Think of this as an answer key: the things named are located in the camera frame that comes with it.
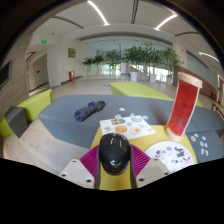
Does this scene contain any dark wooden chair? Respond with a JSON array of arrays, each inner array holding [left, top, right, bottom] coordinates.
[[210, 99, 224, 119]]

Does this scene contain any black wall screen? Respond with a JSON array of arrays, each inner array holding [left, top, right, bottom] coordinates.
[[0, 61, 12, 88]]

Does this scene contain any group of small stickers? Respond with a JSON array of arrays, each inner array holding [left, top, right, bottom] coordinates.
[[189, 132, 210, 158]]

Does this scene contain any gold wall plaque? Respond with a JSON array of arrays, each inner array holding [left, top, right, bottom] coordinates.
[[67, 47, 77, 59]]

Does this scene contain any lime green bench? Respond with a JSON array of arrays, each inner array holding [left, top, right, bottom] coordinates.
[[109, 81, 204, 108]]

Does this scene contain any red cylinder with wooden ends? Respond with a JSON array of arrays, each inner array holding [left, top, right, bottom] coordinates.
[[165, 71, 204, 143]]

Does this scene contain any group of ceiling strip lights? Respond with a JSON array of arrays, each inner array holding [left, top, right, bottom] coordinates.
[[87, 0, 220, 63]]

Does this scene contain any large grey upholstered bench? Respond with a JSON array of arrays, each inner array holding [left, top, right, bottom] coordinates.
[[37, 94, 224, 164]]

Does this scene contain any dark blue folded umbrella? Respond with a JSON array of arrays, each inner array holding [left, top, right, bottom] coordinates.
[[73, 100, 106, 123]]

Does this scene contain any black computer mouse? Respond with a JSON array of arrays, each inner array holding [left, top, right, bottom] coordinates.
[[98, 132, 132, 177]]

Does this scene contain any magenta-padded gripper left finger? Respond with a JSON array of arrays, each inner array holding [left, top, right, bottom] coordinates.
[[58, 144, 103, 190]]

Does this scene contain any white sticker sheet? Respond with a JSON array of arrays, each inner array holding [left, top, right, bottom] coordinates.
[[99, 114, 156, 141]]

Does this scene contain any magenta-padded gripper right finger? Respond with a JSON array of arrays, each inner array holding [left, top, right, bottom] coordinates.
[[129, 144, 171, 189]]

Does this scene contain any green bench with grey end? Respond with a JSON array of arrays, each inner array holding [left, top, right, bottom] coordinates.
[[0, 88, 54, 139]]

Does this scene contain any group of potted plants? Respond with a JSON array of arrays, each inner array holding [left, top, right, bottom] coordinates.
[[82, 41, 183, 84]]

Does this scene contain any round white printed mouse pad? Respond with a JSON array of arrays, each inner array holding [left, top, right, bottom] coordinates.
[[144, 140, 195, 174]]

